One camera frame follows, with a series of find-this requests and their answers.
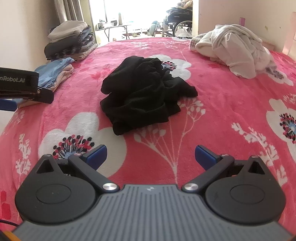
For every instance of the beige coat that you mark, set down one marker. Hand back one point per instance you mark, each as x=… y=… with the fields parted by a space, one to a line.
x=186 y=4

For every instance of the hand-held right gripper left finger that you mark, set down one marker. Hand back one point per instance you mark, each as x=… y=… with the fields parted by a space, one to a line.
x=98 y=154

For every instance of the bottle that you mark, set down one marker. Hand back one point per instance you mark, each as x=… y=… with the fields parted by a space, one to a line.
x=120 y=19

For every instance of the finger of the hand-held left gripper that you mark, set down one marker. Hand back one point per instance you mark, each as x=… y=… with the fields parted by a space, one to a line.
x=8 y=105
x=41 y=95

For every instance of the pink floral blanket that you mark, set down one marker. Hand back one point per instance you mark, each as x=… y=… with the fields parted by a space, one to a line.
x=219 y=111

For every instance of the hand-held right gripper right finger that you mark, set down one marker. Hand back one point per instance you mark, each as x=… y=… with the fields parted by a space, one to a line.
x=204 y=156

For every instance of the blue folded garment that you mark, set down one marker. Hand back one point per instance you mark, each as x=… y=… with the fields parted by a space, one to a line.
x=48 y=71

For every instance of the folding table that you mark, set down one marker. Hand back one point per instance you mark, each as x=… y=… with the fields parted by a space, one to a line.
x=113 y=26

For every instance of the beige curtain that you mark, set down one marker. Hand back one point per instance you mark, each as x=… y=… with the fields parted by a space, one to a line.
x=69 y=9

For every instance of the checkered cloth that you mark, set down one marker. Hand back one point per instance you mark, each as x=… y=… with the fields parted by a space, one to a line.
x=196 y=42

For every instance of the wheelchair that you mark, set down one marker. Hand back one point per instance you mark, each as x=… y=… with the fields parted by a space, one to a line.
x=178 y=17

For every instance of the cream nightstand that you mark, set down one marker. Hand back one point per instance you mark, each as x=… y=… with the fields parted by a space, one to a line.
x=272 y=45

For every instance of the white crumpled clothes pile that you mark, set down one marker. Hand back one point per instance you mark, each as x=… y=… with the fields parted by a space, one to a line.
x=231 y=46

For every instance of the black shirt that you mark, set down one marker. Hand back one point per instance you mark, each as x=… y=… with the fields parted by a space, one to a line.
x=143 y=92

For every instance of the stack of folded clothes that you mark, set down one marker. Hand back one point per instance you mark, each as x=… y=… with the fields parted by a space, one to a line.
x=64 y=44

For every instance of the pink box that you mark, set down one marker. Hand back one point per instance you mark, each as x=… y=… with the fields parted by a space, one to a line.
x=243 y=22

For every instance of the pale green chair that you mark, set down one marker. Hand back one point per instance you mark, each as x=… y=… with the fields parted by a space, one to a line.
x=153 y=30

